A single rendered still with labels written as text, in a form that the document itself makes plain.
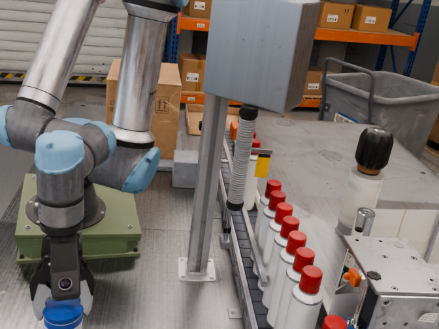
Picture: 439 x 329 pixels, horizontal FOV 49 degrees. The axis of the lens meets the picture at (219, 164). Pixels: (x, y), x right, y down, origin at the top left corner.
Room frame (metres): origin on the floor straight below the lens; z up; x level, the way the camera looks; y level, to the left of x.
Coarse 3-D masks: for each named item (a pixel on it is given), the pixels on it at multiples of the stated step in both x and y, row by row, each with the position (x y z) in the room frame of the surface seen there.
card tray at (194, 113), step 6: (186, 108) 2.05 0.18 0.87; (192, 108) 2.12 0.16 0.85; (198, 108) 2.12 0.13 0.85; (228, 108) 2.15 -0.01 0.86; (234, 108) 2.15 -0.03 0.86; (186, 114) 2.02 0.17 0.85; (192, 114) 2.08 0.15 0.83; (198, 114) 2.09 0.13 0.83; (228, 114) 2.15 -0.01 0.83; (234, 114) 2.15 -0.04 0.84; (186, 120) 1.98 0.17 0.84; (192, 120) 2.00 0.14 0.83; (198, 120) 2.01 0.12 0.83; (228, 120) 2.06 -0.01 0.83; (234, 120) 2.07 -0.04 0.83; (192, 126) 1.92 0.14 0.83; (198, 126) 1.93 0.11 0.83; (228, 126) 1.98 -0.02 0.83; (192, 132) 1.85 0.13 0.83; (198, 132) 1.86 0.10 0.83
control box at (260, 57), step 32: (224, 0) 0.87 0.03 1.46; (256, 0) 0.84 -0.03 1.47; (288, 0) 0.82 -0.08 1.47; (224, 32) 0.86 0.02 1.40; (256, 32) 0.84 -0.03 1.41; (288, 32) 0.81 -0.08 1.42; (224, 64) 0.86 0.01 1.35; (256, 64) 0.83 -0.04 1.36; (288, 64) 0.81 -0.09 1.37; (224, 96) 0.86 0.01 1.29; (256, 96) 0.83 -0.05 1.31; (288, 96) 0.81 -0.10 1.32
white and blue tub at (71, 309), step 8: (48, 304) 0.69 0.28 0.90; (56, 304) 0.69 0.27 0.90; (64, 304) 0.69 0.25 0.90; (72, 304) 0.69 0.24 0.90; (48, 312) 0.67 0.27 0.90; (56, 312) 0.67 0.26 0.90; (64, 312) 0.67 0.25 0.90; (72, 312) 0.67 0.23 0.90; (80, 312) 0.68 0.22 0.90; (48, 320) 0.65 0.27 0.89; (56, 320) 0.65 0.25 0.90; (64, 320) 0.65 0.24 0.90; (72, 320) 0.66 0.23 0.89; (80, 320) 0.68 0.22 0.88; (48, 328) 0.65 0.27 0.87; (56, 328) 0.65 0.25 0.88; (64, 328) 0.65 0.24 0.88; (72, 328) 0.66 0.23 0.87; (80, 328) 0.68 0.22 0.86
